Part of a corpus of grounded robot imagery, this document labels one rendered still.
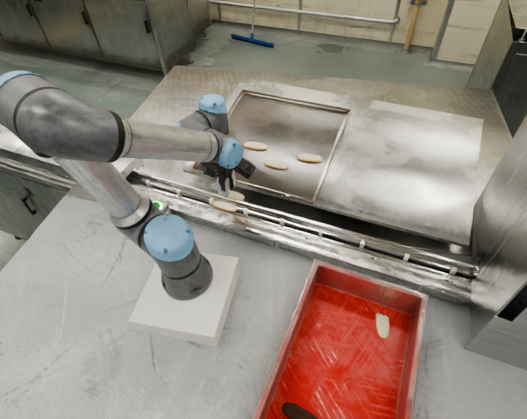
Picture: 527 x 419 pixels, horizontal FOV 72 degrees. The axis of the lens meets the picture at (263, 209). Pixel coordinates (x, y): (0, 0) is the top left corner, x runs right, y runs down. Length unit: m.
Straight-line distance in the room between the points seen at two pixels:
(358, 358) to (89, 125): 0.85
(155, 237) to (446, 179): 1.01
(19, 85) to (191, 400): 0.79
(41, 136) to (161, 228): 0.38
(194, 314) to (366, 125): 1.00
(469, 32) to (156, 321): 4.02
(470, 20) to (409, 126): 2.90
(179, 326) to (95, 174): 0.46
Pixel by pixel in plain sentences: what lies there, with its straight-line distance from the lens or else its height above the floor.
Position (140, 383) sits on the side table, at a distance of 1.09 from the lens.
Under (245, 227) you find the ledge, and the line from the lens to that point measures 1.25.
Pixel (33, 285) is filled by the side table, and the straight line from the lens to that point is 1.39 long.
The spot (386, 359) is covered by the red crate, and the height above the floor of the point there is 0.82.
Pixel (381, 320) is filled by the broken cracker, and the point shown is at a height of 0.83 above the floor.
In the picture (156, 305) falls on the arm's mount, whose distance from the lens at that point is 1.11.
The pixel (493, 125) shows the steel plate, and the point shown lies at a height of 0.82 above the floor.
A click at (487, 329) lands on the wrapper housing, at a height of 0.95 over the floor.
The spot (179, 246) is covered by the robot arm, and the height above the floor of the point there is 1.10.
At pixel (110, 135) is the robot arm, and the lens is 0.69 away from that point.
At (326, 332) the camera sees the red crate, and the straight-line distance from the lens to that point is 1.09.
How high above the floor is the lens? 1.81
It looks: 47 degrees down
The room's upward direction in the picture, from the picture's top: 2 degrees counter-clockwise
